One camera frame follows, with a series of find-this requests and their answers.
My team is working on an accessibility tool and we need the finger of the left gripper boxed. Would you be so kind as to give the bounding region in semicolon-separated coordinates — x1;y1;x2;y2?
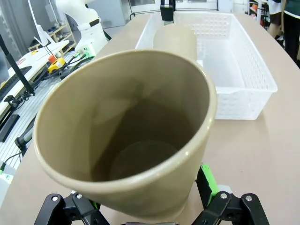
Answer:
160;0;175;26

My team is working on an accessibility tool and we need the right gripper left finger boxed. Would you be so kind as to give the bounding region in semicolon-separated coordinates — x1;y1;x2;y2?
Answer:
34;192;111;225

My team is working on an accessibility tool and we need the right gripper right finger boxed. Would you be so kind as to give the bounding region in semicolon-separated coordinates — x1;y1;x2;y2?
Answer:
194;164;270;225

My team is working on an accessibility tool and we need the beige plastic cup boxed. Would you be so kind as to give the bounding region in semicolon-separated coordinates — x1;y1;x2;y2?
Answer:
32;49;218;218
153;24;197;62

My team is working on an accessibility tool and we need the white perforated plastic basket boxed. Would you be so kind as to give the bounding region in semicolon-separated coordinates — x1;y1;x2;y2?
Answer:
135;10;278;120

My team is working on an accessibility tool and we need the grey cabinet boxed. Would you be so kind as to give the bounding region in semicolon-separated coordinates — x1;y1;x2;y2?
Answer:
93;0;128;29

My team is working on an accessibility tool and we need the dark shelf rack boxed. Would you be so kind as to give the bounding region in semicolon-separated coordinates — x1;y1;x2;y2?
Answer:
248;0;270;24

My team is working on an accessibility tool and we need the black flat bar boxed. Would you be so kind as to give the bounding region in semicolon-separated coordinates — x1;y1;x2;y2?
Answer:
0;114;20;143

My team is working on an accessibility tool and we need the standing person with sneakers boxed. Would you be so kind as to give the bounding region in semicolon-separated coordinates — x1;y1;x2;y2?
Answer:
268;0;284;41

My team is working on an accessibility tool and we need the light wood shelf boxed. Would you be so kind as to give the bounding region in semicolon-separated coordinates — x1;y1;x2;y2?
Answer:
28;20;77;53

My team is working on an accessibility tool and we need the yellow emergency stop button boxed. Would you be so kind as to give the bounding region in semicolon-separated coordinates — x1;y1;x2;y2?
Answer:
47;55;67;74

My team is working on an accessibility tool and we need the white flat panel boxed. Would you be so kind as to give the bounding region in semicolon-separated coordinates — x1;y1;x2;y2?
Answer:
27;0;55;46

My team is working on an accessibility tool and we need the white side desk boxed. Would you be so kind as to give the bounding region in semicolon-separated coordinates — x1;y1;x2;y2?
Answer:
0;39;70;113

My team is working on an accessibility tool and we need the black slanted pole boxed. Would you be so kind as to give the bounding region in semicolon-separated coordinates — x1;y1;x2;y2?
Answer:
0;35;36;97

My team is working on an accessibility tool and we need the black keyboard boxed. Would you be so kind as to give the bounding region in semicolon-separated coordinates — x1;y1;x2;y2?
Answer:
0;66;33;94

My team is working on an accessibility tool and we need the black and grey handle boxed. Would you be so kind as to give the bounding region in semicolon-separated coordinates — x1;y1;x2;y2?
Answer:
14;126;35;150

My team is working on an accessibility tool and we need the black cable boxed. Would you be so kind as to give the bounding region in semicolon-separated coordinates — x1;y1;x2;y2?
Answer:
58;52;96;79

